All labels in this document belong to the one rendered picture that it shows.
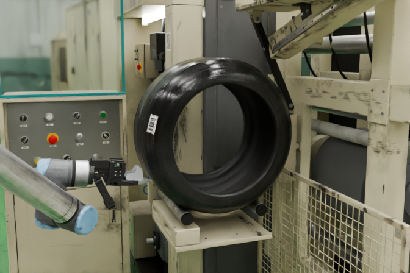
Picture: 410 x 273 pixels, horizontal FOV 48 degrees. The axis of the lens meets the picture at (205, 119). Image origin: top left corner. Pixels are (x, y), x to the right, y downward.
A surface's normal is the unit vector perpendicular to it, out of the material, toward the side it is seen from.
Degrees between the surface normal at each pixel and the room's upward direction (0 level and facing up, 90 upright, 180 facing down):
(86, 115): 90
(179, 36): 90
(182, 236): 90
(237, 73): 79
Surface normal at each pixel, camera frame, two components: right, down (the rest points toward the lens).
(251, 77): 0.39, -0.04
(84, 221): 0.86, 0.14
